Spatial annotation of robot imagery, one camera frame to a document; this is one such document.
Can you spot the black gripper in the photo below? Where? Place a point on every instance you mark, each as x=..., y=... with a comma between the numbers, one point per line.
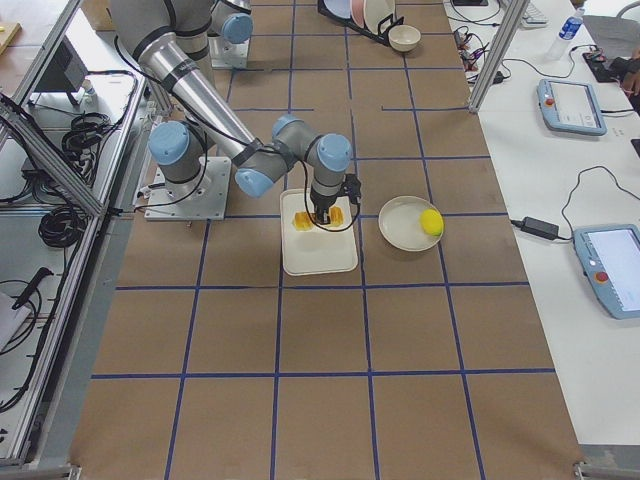
x=320, y=206

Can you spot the orange striped bread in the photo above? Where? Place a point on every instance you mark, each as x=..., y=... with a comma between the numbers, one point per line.
x=304, y=221

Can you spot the blue plate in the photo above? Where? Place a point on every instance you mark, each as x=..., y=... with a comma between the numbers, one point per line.
x=339, y=8

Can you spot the cream plate with lemon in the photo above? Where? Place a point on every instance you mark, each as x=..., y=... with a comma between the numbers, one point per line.
x=399, y=223

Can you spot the cream plate in rack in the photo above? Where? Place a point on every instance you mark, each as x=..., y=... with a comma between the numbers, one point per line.
x=378, y=14

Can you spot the pink plate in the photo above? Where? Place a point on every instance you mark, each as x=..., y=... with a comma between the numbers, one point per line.
x=357, y=12

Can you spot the white rectangular tray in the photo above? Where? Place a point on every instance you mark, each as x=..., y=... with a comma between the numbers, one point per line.
x=315, y=251

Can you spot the yellow lemon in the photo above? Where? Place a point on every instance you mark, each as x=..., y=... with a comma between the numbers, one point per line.
x=431, y=222

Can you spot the cream bowl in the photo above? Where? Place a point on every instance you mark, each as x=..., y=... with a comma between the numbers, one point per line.
x=404, y=38

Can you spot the black dish rack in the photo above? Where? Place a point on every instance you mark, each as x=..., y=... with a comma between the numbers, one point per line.
x=381, y=38

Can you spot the black power adapter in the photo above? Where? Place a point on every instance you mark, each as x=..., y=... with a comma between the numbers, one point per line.
x=539, y=228

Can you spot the upper teach pendant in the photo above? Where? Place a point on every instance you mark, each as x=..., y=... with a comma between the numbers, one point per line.
x=570, y=107

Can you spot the teach pendant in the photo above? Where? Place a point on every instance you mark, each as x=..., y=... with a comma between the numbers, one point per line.
x=570, y=107
x=609, y=256

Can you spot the lower teach pendant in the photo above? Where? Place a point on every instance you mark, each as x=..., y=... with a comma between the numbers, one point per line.
x=609, y=256

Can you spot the plastic water bottle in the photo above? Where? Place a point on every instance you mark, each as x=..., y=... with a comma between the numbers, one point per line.
x=566, y=34

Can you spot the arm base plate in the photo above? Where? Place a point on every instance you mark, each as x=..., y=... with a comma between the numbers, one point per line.
x=200, y=198
x=226, y=55

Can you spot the aluminium frame post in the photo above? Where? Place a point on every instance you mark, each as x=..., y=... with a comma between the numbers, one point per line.
x=498, y=48

